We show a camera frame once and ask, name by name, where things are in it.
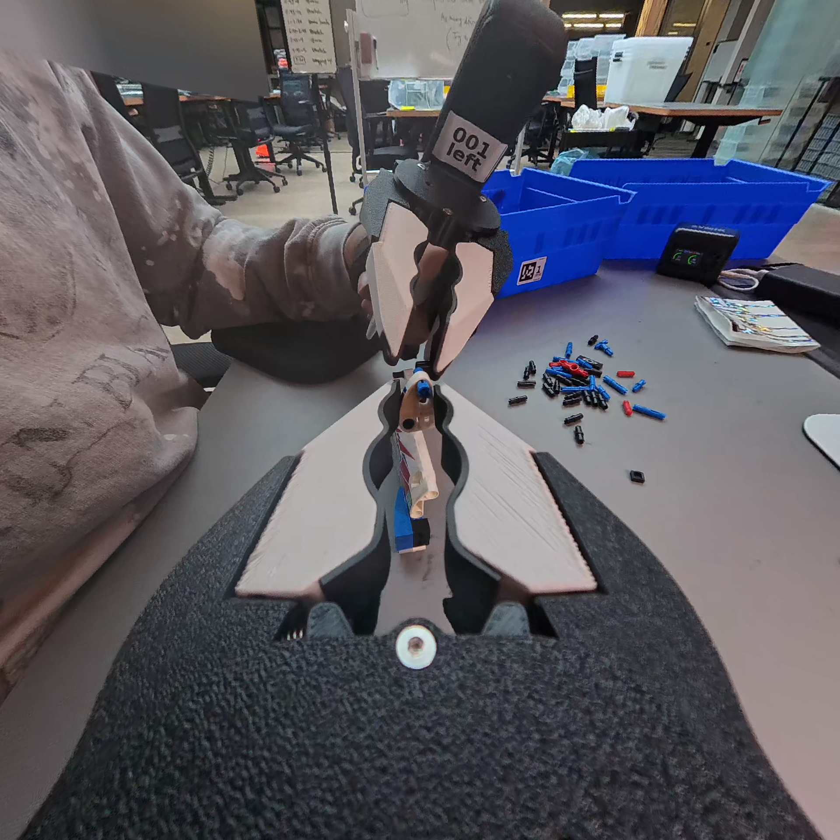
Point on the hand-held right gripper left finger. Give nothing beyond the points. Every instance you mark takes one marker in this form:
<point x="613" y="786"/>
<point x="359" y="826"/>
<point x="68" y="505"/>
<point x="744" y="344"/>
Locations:
<point x="315" y="518"/>

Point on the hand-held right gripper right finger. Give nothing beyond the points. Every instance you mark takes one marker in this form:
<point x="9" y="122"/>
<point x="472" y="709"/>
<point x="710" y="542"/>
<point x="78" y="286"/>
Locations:
<point x="518" y="512"/>

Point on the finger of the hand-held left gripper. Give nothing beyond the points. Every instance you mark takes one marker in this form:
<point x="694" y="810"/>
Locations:
<point x="394" y="282"/>
<point x="472" y="295"/>

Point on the blue white car side panel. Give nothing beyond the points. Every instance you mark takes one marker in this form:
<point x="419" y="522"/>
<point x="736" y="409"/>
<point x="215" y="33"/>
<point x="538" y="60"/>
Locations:
<point x="407" y="518"/>

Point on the blue connector pin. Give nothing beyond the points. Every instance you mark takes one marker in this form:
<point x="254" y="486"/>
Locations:
<point x="423" y="390"/>

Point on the person's left forearm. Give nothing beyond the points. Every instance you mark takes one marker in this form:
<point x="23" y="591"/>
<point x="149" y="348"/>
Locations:
<point x="262" y="269"/>

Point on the grey desk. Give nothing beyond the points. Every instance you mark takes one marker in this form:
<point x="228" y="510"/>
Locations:
<point x="689" y="558"/>

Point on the person's left hand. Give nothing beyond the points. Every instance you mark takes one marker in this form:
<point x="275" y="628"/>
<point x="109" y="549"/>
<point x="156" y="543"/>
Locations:
<point x="365" y="295"/>

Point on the whiteboard on stand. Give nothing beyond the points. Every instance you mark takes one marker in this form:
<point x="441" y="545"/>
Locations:
<point x="407" y="46"/>

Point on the blue storage bin with tag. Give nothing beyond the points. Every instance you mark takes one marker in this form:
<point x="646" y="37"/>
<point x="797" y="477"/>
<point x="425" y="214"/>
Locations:
<point x="564" y="249"/>

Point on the white plastic bag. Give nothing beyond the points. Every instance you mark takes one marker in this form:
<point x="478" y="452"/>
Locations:
<point x="600" y="118"/>

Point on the teal plastic bag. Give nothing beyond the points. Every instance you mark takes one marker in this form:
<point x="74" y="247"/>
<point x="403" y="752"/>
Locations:
<point x="571" y="161"/>

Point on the pile of connector pins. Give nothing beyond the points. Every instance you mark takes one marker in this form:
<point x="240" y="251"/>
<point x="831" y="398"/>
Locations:
<point x="571" y="380"/>

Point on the white storage box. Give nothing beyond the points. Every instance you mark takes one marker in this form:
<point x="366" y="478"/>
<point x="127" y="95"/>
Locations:
<point x="649" y="72"/>

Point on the orange traffic cone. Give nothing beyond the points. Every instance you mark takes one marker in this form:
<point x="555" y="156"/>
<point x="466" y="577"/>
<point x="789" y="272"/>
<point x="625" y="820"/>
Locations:
<point x="264" y="154"/>

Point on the paper flip chart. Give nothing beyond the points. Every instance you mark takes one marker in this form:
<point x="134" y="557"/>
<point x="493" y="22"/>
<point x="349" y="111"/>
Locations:
<point x="308" y="39"/>

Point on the black office chair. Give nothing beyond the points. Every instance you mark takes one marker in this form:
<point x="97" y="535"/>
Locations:
<point x="170" y="144"/>
<point x="295" y="105"/>
<point x="253" y="131"/>

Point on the wooden top table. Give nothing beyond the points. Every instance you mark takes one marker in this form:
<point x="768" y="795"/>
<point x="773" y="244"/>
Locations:
<point x="709" y="110"/>

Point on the black power bank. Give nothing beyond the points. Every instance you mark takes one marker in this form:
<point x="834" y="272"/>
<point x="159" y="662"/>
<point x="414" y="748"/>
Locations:
<point x="695" y="256"/>

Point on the long blue storage bin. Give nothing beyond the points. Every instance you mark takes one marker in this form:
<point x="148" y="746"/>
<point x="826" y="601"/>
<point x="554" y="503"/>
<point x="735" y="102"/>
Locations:
<point x="722" y="216"/>

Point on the shiny sticker sheet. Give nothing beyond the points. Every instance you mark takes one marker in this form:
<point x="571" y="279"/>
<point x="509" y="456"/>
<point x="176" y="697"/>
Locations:
<point x="754" y="325"/>

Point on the person's grey sweatshirt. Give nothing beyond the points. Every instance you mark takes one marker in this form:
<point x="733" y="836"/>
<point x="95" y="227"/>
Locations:
<point x="79" y="328"/>

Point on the white rounded plate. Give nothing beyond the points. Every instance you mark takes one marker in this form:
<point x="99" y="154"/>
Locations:
<point x="827" y="439"/>

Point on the black flat box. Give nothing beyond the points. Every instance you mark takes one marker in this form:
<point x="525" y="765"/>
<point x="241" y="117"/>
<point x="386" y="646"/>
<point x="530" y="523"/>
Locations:
<point x="800" y="285"/>

